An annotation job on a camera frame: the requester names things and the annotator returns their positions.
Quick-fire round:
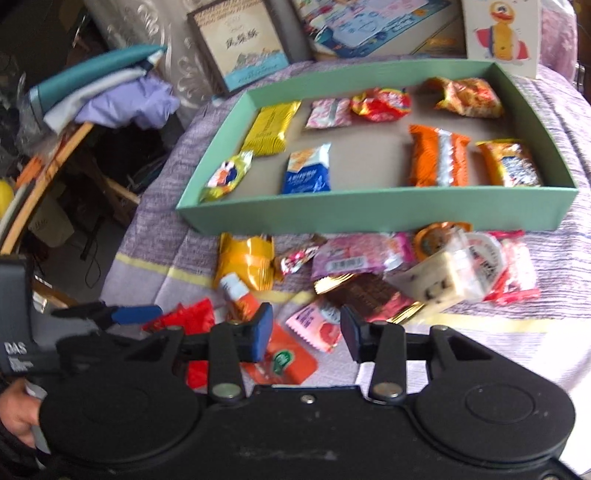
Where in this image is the orange gold snack packet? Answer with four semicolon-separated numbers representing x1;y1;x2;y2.
212;232;275;292

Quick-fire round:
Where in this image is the red yellow snack packet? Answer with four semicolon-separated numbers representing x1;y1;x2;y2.
351;88;413;123

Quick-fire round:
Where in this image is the orange green-logo snack packet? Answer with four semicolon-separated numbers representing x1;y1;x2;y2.
240;320;319;386

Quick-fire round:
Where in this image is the small yellow snack packet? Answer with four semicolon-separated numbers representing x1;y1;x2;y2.
199;150;254;204

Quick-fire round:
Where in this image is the duck toy box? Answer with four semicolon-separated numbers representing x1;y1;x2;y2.
462;0;543;79

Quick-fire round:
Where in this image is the green cardboard box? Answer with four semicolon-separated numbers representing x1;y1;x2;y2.
175;59;580;234

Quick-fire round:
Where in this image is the clear pink candy packet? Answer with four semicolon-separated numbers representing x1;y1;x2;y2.
485;230;542;305

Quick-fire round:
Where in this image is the yellow blue-label snack packet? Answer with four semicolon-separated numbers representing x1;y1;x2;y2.
475;140;543;188

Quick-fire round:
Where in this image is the blue white snack packet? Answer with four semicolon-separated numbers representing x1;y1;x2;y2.
280;142;332;195

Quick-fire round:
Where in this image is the purple striped bed sheet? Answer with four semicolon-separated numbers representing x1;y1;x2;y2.
99;60;591;416

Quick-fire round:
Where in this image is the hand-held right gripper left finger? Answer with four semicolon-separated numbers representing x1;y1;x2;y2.
88;302;274;402

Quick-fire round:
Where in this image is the curved wooden frame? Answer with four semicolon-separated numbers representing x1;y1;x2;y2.
0;122;95;257

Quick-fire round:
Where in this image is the orange white tube packet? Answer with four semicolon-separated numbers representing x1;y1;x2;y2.
219;272;262;324

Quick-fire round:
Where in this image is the person's left hand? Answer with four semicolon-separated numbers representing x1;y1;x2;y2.
0;378;44;448

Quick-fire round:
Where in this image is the yellow wavy-line snack packet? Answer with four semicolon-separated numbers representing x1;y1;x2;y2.
240;102;302;158

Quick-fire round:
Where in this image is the pink patterned snack packet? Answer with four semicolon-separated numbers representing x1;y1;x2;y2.
305;97;354;131

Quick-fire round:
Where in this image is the white round snack packet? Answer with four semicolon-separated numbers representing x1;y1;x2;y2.
462;231;506;301

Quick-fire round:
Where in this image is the brown chocolate packet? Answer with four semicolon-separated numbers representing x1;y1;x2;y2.
314;272;423;324

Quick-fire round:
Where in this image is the pink strawberry snack packet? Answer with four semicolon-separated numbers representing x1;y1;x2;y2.
285;298;352;354

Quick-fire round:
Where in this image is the small red white candy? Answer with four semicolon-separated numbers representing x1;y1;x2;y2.
274;240;324;278

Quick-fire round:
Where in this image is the clear nougat packet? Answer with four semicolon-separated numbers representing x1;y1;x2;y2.
385;231;467;308

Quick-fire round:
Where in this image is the pink floral cloth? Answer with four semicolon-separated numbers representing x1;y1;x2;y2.
540;0;583;88

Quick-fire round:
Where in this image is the brown framed pastry box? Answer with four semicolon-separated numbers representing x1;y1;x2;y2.
187;0;296;97

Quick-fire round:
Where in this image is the beige patterned curtain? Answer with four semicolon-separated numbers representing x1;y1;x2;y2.
83;0;232;125

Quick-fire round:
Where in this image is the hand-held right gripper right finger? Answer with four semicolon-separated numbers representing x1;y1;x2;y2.
339;305;522;404

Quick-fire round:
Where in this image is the fries-print snack packet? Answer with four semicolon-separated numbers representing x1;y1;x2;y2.
422;76;504;119

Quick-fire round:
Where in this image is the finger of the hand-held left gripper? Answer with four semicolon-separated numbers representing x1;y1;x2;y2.
51;302;163;332

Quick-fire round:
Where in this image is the white cloth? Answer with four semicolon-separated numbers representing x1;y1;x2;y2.
44;69;153;132

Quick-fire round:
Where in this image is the round gold-lid snack cup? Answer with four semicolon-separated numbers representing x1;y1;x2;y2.
413;222;474;259

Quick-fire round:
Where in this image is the red foil snack packet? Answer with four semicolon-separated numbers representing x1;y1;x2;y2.
141;298;218;388

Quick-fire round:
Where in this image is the drawing mat toy box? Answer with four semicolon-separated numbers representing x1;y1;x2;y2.
288;0;467;61

